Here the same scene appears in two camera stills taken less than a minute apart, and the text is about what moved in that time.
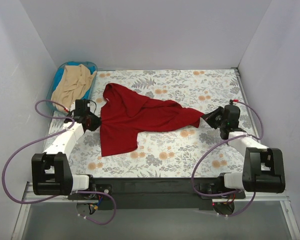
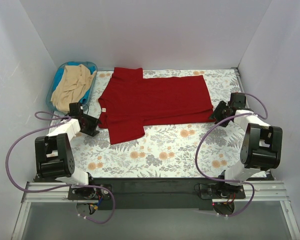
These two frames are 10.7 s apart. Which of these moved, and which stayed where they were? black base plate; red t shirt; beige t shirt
Moved: red t shirt
Stayed: black base plate; beige t shirt
